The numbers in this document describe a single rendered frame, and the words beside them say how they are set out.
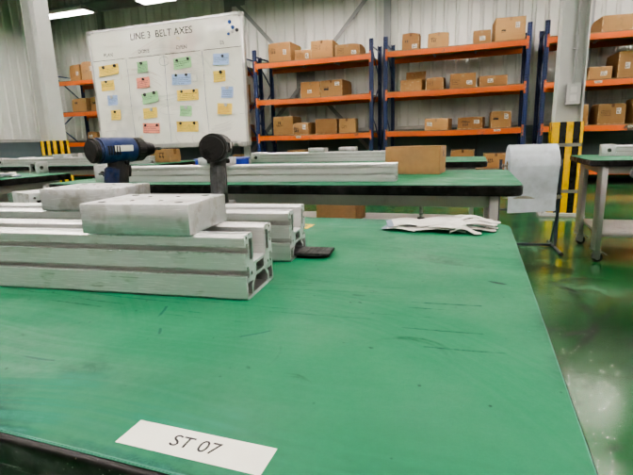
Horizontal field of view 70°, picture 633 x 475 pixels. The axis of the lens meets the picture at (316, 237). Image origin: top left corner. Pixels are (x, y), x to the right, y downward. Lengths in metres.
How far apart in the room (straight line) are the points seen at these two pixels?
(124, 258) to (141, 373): 0.25
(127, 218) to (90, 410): 0.30
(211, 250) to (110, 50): 4.01
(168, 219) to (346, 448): 0.38
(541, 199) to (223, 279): 3.72
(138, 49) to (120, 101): 0.48
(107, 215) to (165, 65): 3.57
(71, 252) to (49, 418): 0.34
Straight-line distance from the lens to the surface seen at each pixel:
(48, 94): 9.23
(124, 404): 0.41
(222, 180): 1.01
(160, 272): 0.64
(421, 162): 2.56
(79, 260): 0.71
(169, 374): 0.44
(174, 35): 4.16
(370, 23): 11.54
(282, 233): 0.76
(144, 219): 0.63
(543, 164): 4.10
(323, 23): 11.87
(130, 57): 4.41
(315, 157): 4.33
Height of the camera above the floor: 0.98
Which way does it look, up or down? 12 degrees down
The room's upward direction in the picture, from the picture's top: 2 degrees counter-clockwise
